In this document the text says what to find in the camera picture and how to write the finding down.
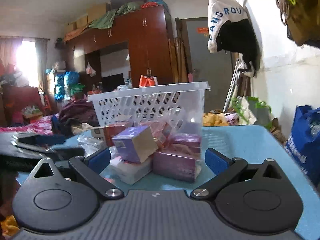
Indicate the white plastic basket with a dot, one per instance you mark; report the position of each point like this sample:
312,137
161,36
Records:
180,104

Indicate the purple gold small box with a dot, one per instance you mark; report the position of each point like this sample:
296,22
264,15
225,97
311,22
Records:
135,144

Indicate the metal crutches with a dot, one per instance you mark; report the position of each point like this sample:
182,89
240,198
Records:
232,86

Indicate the white black hanging garment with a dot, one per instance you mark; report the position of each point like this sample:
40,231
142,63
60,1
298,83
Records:
230,29

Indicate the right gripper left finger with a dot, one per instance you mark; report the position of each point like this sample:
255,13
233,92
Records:
88,169

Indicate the grey metal door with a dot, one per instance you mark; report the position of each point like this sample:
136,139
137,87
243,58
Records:
216,69

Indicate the green white tote bag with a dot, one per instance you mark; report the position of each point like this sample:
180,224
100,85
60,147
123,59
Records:
252,111

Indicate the white box under stack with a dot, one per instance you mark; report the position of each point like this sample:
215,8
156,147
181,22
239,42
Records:
130,173

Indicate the yellow orange blanket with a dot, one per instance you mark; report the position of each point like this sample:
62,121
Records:
212,119

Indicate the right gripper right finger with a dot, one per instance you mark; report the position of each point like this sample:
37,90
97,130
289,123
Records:
225,169

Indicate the pink purple box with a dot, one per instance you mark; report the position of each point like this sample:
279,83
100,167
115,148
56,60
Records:
180,159

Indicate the blue shopping bag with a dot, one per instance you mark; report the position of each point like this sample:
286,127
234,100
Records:
303,141

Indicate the brown hanging bag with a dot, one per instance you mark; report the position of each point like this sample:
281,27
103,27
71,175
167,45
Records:
303,22

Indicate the green cloth on wardrobe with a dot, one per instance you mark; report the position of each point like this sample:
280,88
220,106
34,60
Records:
102,16

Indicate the orange white plastic bag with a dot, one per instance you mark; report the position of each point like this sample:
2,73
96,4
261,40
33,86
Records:
148,81

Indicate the dark red wooden wardrobe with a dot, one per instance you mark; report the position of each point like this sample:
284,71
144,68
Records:
147,34

